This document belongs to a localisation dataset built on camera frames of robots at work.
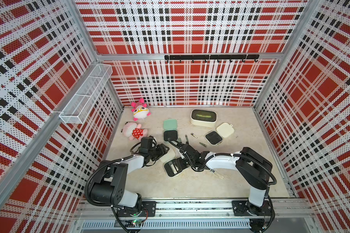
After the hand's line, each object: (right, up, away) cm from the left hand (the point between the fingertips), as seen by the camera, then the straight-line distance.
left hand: (168, 149), depth 93 cm
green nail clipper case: (0, +12, +15) cm, 19 cm away
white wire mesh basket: (-49, +30, -9) cm, 59 cm away
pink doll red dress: (-25, +12, +6) cm, 28 cm away
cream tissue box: (+24, +21, +13) cm, 34 cm away
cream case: (+39, +12, +11) cm, 42 cm away
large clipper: (+29, -13, -8) cm, 33 cm away
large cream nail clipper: (+3, -10, -6) cm, 12 cm away
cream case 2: (+7, -4, -14) cm, 17 cm away
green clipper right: (+25, +2, +6) cm, 26 cm away
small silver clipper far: (+17, +8, +11) cm, 22 cm away
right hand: (+7, -7, -4) cm, 11 cm away
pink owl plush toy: (-23, +27, +16) cm, 39 cm away
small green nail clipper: (+12, +6, +9) cm, 17 cm away
